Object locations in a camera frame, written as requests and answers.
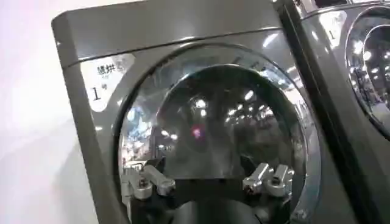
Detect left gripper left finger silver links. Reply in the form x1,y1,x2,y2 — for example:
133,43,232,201
121,156,177,201

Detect white number label sticker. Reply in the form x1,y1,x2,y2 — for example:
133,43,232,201
79,53,136,113
318,10,348,49

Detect round glass dryer door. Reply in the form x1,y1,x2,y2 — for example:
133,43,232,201
344,5,390,139
113,42,322,224

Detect grey dryer with label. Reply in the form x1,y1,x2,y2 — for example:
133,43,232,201
275,0,390,224
51,0,360,224

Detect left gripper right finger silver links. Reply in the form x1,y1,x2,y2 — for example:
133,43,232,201
242,163,296,199

